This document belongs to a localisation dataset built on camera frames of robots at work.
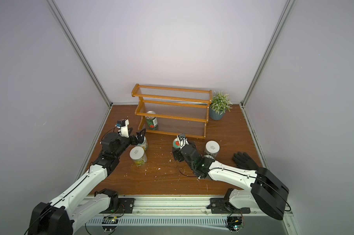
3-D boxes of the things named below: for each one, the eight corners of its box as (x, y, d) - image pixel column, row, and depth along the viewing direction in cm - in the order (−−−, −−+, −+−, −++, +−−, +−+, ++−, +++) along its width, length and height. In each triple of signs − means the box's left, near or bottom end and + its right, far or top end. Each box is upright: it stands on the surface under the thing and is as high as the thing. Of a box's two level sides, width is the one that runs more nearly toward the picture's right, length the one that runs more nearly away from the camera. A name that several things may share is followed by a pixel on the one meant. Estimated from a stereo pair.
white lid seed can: (204, 159, 90) (206, 152, 83) (203, 147, 96) (205, 140, 89) (217, 159, 90) (220, 152, 83) (215, 147, 96) (218, 140, 89)
